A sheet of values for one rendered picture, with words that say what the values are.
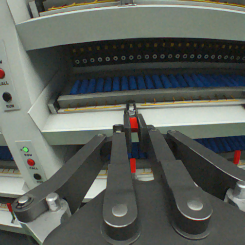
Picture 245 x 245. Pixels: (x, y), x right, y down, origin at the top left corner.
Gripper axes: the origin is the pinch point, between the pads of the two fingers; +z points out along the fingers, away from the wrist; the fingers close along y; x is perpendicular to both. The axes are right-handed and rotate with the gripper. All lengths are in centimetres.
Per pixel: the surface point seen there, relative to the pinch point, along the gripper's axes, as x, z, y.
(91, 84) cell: 6.3, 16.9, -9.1
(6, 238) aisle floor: -54, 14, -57
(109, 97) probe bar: 3.5, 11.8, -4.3
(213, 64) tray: 10.6, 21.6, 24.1
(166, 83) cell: 5.6, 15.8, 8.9
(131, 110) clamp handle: 1.2, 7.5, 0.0
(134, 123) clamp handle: 0.3, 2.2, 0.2
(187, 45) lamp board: 15.1, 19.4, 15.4
